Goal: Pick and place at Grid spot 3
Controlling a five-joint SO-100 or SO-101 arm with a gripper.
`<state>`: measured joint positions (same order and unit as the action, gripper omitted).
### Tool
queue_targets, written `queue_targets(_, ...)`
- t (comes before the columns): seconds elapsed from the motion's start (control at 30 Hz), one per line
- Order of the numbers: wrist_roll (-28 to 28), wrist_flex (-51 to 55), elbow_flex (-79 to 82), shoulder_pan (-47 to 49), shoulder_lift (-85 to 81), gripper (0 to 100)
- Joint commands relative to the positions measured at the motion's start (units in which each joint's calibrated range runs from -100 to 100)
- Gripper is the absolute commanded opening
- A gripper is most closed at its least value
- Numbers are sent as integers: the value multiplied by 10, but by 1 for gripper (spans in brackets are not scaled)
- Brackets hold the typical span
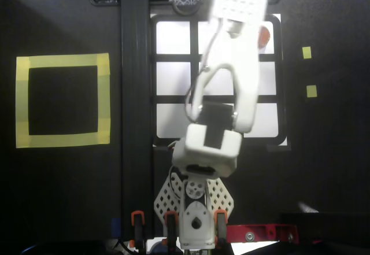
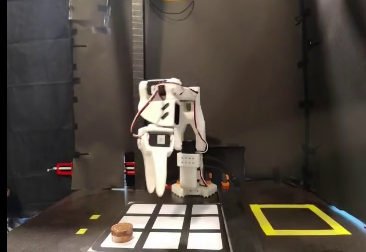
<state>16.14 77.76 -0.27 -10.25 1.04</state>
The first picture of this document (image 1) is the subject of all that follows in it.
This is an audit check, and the black ribbed rail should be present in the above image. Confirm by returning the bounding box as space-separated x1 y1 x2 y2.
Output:
120 0 153 238

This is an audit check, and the brown cylinder puck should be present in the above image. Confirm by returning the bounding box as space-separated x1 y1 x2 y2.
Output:
258 25 272 49

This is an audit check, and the blue tape piece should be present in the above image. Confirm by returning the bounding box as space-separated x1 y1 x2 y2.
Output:
111 217 121 237

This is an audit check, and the white perforated base plate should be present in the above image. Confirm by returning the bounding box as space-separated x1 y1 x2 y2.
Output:
153 172 235 224

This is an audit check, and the black white arm cable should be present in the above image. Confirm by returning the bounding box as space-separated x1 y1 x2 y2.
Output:
184 20 222 122

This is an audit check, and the black loop handle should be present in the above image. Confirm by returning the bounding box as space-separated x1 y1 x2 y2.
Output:
171 2 202 15

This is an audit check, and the black grid frame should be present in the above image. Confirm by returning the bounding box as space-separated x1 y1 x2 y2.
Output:
149 14 287 146

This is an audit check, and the red bracket with bolt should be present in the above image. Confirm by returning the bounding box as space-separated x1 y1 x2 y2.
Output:
227 223 299 243

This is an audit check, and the yellow tape square outline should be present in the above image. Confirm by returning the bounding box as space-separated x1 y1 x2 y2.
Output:
16 53 111 149

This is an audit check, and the white paper sheet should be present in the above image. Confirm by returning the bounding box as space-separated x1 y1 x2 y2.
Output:
150 13 289 147

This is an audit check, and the orange black clamp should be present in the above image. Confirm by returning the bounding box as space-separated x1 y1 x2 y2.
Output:
130 210 146 253
163 210 179 247
214 208 229 243

